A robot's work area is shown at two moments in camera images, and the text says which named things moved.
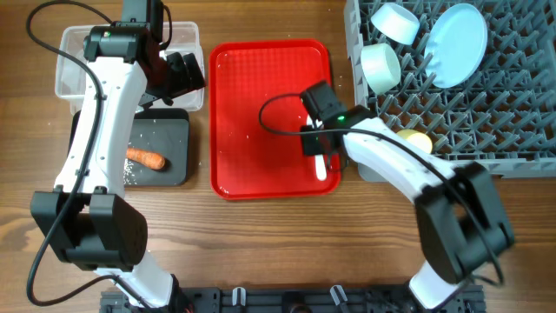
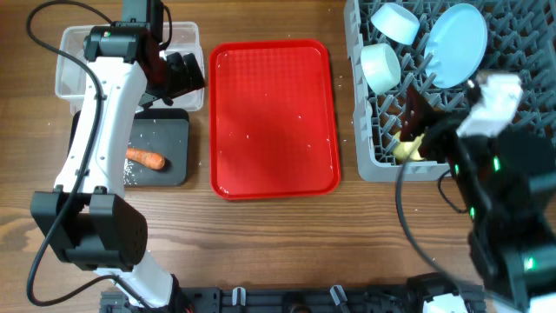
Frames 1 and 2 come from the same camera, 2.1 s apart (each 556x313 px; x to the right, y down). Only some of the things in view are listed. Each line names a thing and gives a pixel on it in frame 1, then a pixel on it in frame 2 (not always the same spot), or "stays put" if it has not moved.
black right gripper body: (310, 142) → (434, 136)
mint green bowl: (380, 66) stays put
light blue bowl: (396, 23) stays put
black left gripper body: (173, 78) stays put
